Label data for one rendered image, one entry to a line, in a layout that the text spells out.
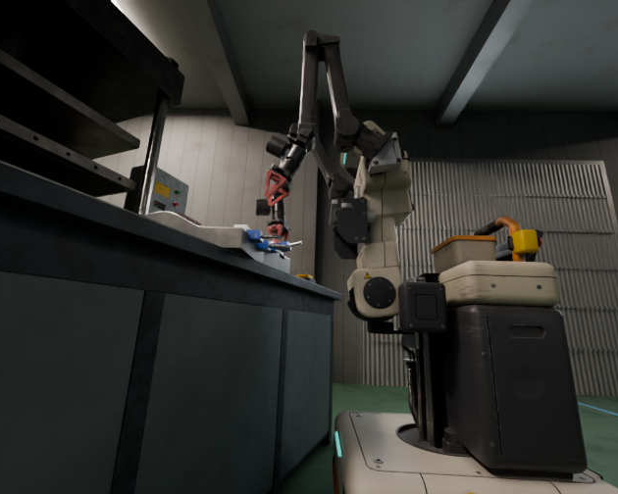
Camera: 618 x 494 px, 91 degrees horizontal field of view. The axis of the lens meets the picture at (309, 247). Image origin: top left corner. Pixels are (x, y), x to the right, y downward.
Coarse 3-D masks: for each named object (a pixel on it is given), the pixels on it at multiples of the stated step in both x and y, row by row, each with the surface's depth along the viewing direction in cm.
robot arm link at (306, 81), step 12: (312, 36) 105; (312, 48) 105; (312, 60) 106; (312, 72) 105; (312, 84) 104; (312, 96) 102; (300, 108) 102; (312, 108) 101; (300, 120) 99; (312, 120) 99; (312, 132) 97; (312, 144) 100
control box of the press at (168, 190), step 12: (132, 168) 176; (156, 180) 174; (168, 180) 182; (132, 192) 171; (156, 192) 173; (168, 192) 181; (180, 192) 191; (132, 204) 169; (156, 204) 173; (168, 204) 181; (180, 204) 191
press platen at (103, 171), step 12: (0, 120) 106; (12, 132) 109; (24, 132) 112; (36, 132) 116; (36, 144) 115; (48, 144) 119; (60, 144) 123; (60, 156) 123; (72, 156) 127; (84, 168) 132; (96, 168) 137; (108, 180) 143; (120, 180) 146; (132, 180) 153; (120, 192) 156
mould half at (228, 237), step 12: (144, 216) 81; (156, 216) 81; (168, 216) 81; (180, 228) 80; (192, 228) 79; (204, 228) 79; (216, 228) 79; (228, 228) 79; (240, 228) 78; (216, 240) 78; (228, 240) 78; (240, 240) 78; (240, 252) 82; (252, 252) 88
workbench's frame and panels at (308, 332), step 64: (0, 192) 37; (64, 192) 44; (0, 256) 40; (64, 256) 48; (128, 256) 58; (192, 256) 71; (0, 320) 40; (64, 320) 47; (128, 320) 57; (192, 320) 73; (256, 320) 100; (320, 320) 158; (0, 384) 40; (64, 384) 47; (128, 384) 57; (192, 384) 72; (256, 384) 98; (320, 384) 153; (0, 448) 40; (64, 448) 46; (128, 448) 56; (192, 448) 71; (256, 448) 96
